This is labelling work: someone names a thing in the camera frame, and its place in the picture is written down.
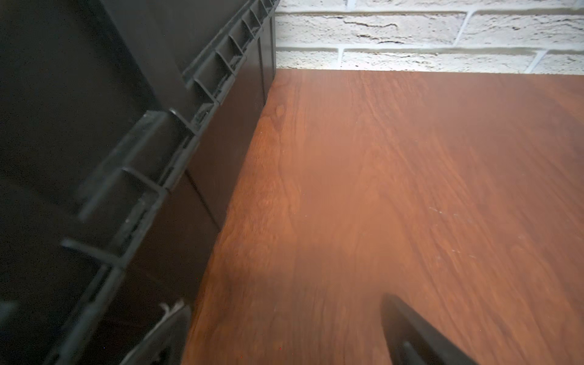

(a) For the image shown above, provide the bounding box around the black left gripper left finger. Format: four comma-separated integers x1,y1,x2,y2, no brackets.
120,301,192,364

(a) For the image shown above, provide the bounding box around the black plastic toolbox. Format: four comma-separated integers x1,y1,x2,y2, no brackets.
1,1,278,364

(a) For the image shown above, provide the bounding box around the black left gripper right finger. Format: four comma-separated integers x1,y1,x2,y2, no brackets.
380,294,475,365

